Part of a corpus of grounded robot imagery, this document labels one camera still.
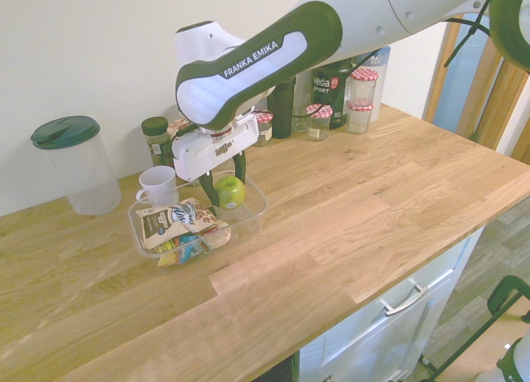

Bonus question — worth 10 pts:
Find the labelled bottle green cap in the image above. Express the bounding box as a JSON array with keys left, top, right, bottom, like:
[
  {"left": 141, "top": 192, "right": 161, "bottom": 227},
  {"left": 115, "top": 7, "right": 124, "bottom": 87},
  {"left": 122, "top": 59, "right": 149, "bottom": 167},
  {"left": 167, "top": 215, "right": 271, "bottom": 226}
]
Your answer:
[{"left": 166, "top": 118, "right": 195, "bottom": 141}]

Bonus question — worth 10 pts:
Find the cookie snack bag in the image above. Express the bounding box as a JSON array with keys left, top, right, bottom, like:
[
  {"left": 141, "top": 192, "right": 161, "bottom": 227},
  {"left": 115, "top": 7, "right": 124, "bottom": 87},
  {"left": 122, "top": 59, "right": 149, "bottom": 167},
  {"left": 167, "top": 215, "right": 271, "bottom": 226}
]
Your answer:
[{"left": 135, "top": 197, "right": 221, "bottom": 251}]

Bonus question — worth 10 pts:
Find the yellow snack packet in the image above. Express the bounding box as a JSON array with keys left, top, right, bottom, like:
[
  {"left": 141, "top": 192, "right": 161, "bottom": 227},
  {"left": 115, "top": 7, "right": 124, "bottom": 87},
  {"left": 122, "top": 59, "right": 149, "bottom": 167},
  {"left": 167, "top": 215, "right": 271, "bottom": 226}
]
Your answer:
[{"left": 156, "top": 240, "right": 180, "bottom": 268}]

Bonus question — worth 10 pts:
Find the dark green shaker bottle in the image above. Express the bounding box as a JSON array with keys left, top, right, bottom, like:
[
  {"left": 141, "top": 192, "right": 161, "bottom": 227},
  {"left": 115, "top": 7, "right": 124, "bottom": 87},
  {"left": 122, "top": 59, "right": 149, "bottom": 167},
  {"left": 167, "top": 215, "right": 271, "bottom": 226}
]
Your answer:
[{"left": 267, "top": 75, "right": 298, "bottom": 140}]

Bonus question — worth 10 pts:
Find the blue orange snack packet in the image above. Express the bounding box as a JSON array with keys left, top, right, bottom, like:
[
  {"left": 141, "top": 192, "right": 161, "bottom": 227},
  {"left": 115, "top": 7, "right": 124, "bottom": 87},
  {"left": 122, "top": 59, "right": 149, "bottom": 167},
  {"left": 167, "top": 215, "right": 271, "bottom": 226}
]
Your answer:
[{"left": 173, "top": 234, "right": 211, "bottom": 265}]

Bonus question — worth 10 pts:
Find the white mug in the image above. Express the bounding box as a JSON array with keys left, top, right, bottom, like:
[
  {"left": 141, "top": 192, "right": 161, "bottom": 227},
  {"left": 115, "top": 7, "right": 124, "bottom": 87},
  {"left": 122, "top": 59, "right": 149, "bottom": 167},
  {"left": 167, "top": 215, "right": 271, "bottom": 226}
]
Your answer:
[{"left": 135, "top": 165, "right": 180, "bottom": 210}]

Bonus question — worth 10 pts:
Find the tall jar red checkered lid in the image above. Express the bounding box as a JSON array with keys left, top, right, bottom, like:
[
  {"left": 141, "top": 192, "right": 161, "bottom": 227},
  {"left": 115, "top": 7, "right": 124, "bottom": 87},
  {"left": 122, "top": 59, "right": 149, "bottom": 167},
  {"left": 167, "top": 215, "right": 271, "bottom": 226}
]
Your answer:
[{"left": 349, "top": 67, "right": 380, "bottom": 104}]

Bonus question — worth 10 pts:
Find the green metal stand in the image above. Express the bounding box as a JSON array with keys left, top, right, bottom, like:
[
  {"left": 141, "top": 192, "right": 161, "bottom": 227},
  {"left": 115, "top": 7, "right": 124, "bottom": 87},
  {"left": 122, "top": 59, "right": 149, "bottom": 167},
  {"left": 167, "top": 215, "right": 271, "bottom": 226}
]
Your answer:
[{"left": 420, "top": 274, "right": 530, "bottom": 382}]

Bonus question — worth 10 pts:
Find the white canister blue lid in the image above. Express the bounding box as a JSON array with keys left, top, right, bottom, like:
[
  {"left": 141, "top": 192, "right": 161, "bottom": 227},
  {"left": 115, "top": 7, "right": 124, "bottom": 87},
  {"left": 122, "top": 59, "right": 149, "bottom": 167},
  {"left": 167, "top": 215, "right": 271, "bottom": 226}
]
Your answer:
[{"left": 356, "top": 45, "right": 392, "bottom": 124}]

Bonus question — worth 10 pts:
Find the white cabinet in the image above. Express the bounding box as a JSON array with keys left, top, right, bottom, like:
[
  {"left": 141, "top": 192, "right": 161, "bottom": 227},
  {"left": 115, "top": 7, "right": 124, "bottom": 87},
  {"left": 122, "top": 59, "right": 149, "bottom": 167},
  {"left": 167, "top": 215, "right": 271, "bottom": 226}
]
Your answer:
[{"left": 297, "top": 228, "right": 486, "bottom": 382}]

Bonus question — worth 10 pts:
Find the spice jar dark lid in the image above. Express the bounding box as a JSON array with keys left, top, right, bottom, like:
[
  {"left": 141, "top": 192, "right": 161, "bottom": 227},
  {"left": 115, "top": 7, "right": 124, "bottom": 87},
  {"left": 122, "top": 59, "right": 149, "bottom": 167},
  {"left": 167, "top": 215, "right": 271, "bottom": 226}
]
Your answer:
[{"left": 141, "top": 116, "right": 174, "bottom": 168}]

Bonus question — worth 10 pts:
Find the wooden door frame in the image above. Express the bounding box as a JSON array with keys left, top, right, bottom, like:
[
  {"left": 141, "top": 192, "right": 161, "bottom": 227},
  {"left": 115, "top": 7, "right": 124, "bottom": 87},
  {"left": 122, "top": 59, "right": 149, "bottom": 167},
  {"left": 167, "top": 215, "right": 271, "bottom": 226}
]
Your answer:
[{"left": 422, "top": 12, "right": 530, "bottom": 156}]

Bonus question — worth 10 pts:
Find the labelled jar red checkered lid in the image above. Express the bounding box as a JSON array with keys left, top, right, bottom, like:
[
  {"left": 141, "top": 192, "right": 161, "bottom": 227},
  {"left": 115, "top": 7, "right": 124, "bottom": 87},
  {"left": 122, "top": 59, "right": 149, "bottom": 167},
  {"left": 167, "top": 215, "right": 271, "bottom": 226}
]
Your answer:
[{"left": 251, "top": 110, "right": 275, "bottom": 147}]

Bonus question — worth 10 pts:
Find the clear pitcher green lid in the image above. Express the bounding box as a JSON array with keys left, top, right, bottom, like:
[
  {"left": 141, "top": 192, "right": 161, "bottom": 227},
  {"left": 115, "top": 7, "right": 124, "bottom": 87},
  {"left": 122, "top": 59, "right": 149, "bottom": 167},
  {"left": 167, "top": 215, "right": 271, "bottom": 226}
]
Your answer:
[{"left": 30, "top": 115, "right": 123, "bottom": 217}]

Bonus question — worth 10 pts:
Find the short jar red lid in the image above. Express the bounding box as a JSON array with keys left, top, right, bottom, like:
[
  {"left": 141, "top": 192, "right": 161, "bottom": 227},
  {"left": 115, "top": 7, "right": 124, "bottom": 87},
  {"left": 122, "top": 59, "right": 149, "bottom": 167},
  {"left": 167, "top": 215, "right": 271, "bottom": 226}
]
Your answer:
[{"left": 345, "top": 100, "right": 374, "bottom": 135}]

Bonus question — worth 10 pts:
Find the Vega Sport protein tub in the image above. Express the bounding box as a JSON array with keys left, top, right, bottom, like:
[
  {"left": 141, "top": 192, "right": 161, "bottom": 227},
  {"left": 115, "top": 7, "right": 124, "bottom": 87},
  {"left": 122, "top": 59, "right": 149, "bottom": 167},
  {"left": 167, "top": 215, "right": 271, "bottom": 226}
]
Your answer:
[{"left": 310, "top": 58, "right": 354, "bottom": 131}]

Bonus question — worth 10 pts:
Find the metal drawer handle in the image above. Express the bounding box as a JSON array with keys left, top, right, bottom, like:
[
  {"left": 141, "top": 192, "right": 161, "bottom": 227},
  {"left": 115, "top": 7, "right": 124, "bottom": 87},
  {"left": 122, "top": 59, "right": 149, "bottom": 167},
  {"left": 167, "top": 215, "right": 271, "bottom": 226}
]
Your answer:
[{"left": 379, "top": 284, "right": 429, "bottom": 317}]

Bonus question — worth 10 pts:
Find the green apple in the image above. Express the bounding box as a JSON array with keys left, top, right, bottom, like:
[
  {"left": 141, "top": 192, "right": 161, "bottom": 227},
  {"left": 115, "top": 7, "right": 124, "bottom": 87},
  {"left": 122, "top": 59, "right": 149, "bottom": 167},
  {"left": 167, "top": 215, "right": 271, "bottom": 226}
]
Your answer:
[{"left": 213, "top": 176, "right": 247, "bottom": 211}]

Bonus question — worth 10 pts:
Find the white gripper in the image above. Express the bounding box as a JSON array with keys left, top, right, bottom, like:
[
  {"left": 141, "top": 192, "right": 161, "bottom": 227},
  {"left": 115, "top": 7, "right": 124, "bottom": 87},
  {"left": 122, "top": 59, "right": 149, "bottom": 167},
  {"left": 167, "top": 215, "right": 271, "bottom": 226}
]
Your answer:
[{"left": 171, "top": 113, "right": 260, "bottom": 210}]

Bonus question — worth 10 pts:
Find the white green plastic bottle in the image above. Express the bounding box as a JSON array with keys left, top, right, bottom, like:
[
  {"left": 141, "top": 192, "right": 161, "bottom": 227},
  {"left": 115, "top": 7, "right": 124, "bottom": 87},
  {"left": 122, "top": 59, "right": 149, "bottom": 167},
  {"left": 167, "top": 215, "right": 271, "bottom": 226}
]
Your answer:
[{"left": 475, "top": 326, "right": 530, "bottom": 382}]

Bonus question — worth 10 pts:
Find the clear plastic container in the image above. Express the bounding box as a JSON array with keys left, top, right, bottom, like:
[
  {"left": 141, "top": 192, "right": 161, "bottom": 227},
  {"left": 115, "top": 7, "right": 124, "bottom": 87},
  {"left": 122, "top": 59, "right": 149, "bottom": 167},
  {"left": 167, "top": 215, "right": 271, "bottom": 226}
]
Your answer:
[{"left": 126, "top": 169, "right": 271, "bottom": 275}]

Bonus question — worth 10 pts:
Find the small jar red checkered lid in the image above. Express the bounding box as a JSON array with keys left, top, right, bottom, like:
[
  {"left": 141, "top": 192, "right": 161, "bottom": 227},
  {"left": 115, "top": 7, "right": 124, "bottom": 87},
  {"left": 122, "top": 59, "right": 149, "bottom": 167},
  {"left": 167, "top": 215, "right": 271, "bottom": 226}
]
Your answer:
[{"left": 306, "top": 104, "right": 334, "bottom": 143}]

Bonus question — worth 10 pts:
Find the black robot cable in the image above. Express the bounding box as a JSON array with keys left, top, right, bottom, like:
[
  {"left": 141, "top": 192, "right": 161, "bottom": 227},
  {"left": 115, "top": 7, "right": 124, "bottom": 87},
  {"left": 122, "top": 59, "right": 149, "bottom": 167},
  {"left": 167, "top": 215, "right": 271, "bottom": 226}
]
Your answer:
[{"left": 443, "top": 4, "right": 496, "bottom": 68}]

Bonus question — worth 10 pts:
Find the small clear glass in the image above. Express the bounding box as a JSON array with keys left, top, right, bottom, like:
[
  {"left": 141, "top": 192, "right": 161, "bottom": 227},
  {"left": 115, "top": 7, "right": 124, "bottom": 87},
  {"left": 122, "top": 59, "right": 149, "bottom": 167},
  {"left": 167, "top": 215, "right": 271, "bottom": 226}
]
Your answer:
[{"left": 291, "top": 92, "right": 312, "bottom": 133}]

